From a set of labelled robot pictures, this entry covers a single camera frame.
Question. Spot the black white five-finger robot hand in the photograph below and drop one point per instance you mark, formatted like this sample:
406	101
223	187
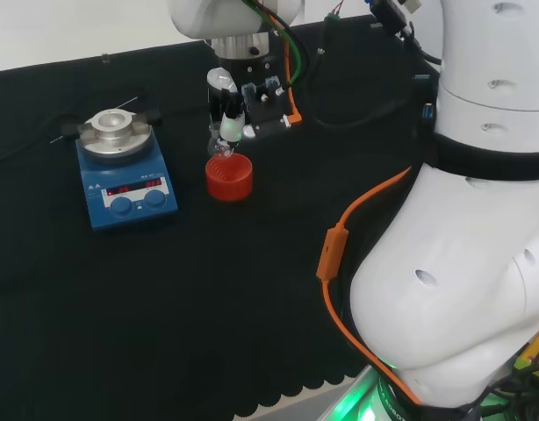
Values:
227	85

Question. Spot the clear glass round-bottom flask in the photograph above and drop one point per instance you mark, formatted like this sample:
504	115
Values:
217	148

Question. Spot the red plastic flask holder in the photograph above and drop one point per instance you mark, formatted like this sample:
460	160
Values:
230	184

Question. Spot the heater with blue base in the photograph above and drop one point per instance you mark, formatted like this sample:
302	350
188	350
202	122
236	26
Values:
129	206

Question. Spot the small clear cloth clip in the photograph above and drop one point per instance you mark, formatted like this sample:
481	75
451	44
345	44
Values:
105	59

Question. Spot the black bench cloth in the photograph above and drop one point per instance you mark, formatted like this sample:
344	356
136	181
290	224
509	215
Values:
208	285

